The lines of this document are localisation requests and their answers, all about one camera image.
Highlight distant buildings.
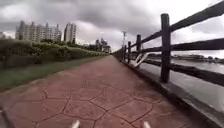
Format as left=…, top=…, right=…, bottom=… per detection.
left=94, top=37, right=112, bottom=54

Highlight red stamped stone path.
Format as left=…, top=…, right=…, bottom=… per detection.
left=0, top=54, right=214, bottom=128

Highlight pole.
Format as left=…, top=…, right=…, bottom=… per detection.
left=121, top=30, right=128, bottom=48

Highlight white slanted bar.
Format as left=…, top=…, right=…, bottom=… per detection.
left=132, top=52, right=149, bottom=69

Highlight pale tall tower building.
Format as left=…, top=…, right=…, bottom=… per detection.
left=63, top=22, right=78, bottom=45

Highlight dark wooden fence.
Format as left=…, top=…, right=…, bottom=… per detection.
left=112, top=0, right=224, bottom=88

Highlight grey concrete kerb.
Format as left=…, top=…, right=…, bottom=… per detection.
left=113, top=55, right=224, bottom=128

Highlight robot's own part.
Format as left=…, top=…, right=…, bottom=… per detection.
left=71, top=119, right=81, bottom=128
left=142, top=121, right=152, bottom=128

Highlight green hedge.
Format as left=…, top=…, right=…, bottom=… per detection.
left=0, top=39, right=109, bottom=70

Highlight pale wide apartment block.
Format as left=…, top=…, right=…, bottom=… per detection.
left=14, top=20, right=63, bottom=43

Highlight grass strip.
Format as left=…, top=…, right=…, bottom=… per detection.
left=0, top=55, right=107, bottom=93

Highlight far river bank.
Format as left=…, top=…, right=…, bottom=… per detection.
left=146, top=53, right=224, bottom=65

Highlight grey river water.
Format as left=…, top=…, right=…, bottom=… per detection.
left=131, top=58, right=224, bottom=114

